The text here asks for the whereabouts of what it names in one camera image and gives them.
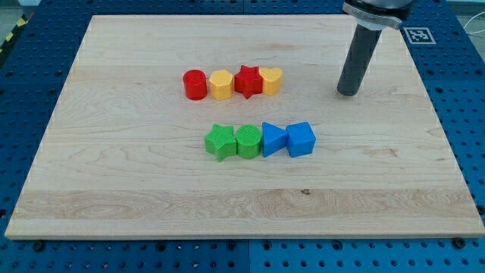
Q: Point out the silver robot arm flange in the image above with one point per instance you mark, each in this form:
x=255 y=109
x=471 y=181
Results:
x=377 y=14

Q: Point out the green cylinder block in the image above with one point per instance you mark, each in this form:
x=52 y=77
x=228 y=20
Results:
x=248 y=139

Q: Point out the green star block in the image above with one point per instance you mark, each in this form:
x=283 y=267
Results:
x=221 y=142

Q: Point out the blue triangle block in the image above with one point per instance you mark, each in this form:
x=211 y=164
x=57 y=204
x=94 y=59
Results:
x=274 y=139

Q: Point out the red star block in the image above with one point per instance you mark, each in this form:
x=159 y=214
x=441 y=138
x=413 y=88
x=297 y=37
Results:
x=248 y=81

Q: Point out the blue cube block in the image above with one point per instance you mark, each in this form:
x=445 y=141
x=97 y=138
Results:
x=300 y=139

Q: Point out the yellow hexagon block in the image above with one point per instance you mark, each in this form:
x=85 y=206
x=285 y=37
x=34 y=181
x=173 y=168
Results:
x=221 y=84

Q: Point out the yellow heart block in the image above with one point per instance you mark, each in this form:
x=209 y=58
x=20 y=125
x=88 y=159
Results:
x=272 y=80

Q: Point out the red cylinder block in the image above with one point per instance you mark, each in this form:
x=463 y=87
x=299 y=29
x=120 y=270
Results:
x=195 y=85

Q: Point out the light wooden board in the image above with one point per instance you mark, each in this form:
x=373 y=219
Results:
x=123 y=156

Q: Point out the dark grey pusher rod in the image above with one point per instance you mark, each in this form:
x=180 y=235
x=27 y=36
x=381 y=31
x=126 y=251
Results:
x=361 y=50

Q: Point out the white fiducial marker tag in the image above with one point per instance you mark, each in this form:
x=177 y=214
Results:
x=419 y=36

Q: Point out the yellow black hazard tape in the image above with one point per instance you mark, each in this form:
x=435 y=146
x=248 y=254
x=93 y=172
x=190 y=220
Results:
x=13 y=36

